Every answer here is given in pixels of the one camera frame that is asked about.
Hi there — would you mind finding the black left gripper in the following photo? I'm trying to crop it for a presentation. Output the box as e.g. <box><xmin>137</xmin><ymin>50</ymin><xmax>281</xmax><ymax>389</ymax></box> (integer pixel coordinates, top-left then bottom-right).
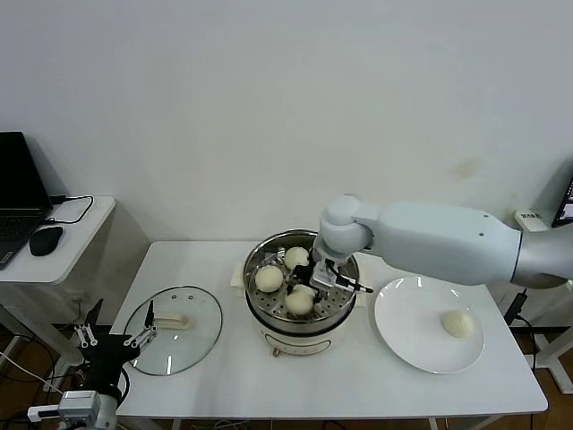
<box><xmin>73</xmin><ymin>298</ymin><xmax>158</xmax><ymax>387</ymax></box>

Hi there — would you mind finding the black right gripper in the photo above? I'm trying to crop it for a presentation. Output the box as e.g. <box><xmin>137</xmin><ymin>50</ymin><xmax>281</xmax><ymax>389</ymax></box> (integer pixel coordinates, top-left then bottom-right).
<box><xmin>284</xmin><ymin>263</ymin><xmax>332</xmax><ymax>304</ymax></box>

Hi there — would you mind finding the white steamed baozi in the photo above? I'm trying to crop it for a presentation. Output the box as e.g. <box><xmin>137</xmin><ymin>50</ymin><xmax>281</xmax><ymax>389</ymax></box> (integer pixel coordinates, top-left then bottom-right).
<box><xmin>254</xmin><ymin>264</ymin><xmax>285</xmax><ymax>293</ymax></box>
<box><xmin>284</xmin><ymin>246</ymin><xmax>311</xmax><ymax>271</ymax></box>
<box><xmin>440</xmin><ymin>309</ymin><xmax>475</xmax><ymax>338</ymax></box>
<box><xmin>285</xmin><ymin>286</ymin><xmax>317</xmax><ymax>319</ymax></box>

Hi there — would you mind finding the round glass pot lid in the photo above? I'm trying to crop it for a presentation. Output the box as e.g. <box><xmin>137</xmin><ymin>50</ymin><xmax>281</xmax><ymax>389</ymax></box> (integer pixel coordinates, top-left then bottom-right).
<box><xmin>123</xmin><ymin>285</ymin><xmax>224</xmax><ymax>376</ymax></box>

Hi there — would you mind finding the stainless steel steamer pot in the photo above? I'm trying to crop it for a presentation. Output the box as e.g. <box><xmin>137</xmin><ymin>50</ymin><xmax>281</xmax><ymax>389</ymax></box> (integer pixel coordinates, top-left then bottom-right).
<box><xmin>243</xmin><ymin>229</ymin><xmax>361</xmax><ymax>324</ymax></box>

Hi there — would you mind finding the white side table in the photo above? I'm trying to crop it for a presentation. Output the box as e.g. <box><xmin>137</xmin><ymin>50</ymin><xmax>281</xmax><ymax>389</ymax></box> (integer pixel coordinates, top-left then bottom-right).
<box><xmin>0</xmin><ymin>195</ymin><xmax>151</xmax><ymax>368</ymax></box>
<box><xmin>509</xmin><ymin>208</ymin><xmax>573</xmax><ymax>395</ymax></box>

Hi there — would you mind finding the white round plate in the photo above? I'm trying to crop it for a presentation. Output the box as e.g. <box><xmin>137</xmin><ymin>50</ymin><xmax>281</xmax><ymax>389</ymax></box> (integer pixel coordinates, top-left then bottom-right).
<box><xmin>373</xmin><ymin>276</ymin><xmax>486</xmax><ymax>375</ymax></box>

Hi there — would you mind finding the black computer mouse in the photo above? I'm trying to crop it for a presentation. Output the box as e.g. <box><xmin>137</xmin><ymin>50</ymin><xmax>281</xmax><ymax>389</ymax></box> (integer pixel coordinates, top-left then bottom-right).
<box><xmin>30</xmin><ymin>226</ymin><xmax>65</xmax><ymax>257</ymax></box>

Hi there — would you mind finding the black open laptop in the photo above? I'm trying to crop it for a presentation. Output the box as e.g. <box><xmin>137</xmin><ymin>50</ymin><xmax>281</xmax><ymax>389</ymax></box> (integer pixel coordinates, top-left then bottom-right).
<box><xmin>0</xmin><ymin>130</ymin><xmax>54</xmax><ymax>271</ymax></box>

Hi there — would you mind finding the black power adapter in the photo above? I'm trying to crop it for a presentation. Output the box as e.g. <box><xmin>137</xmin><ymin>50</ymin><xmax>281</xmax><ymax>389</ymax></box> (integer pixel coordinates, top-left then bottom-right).
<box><xmin>502</xmin><ymin>290</ymin><xmax>530</xmax><ymax>327</ymax></box>

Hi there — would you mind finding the white labelled box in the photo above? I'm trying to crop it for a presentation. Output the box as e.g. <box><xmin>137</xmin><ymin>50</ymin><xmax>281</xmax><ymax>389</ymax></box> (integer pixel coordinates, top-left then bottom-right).
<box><xmin>513</xmin><ymin>208</ymin><xmax>548</xmax><ymax>230</ymax></box>

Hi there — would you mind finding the dark laptop with lit screen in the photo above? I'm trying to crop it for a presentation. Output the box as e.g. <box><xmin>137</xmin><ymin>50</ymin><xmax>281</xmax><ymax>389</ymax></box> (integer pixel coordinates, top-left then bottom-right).
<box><xmin>552</xmin><ymin>176</ymin><xmax>573</xmax><ymax>228</ymax></box>

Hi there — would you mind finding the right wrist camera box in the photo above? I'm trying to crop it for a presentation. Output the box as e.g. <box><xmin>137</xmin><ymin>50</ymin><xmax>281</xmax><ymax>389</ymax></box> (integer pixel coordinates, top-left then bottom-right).
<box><xmin>312</xmin><ymin>262</ymin><xmax>375</xmax><ymax>296</ymax></box>

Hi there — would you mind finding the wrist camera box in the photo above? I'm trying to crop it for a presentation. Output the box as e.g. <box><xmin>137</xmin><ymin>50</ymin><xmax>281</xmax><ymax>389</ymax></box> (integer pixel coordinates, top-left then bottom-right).
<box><xmin>27</xmin><ymin>390</ymin><xmax>101</xmax><ymax>422</ymax></box>
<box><xmin>312</xmin><ymin>262</ymin><xmax>375</xmax><ymax>296</ymax></box>

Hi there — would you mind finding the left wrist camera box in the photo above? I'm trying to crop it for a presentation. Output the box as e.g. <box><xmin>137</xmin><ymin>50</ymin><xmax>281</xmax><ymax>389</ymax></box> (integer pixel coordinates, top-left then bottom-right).
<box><xmin>27</xmin><ymin>390</ymin><xmax>101</xmax><ymax>422</ymax></box>

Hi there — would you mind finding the white floor cable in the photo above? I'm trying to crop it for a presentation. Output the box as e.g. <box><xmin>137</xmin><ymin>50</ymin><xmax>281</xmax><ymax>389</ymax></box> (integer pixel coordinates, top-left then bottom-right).
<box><xmin>0</xmin><ymin>350</ymin><xmax>64</xmax><ymax>395</ymax></box>

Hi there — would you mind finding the black laptop cable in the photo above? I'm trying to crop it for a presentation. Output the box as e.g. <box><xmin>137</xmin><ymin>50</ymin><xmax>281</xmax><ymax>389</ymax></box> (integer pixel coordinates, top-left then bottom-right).
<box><xmin>44</xmin><ymin>194</ymin><xmax>95</xmax><ymax>225</ymax></box>

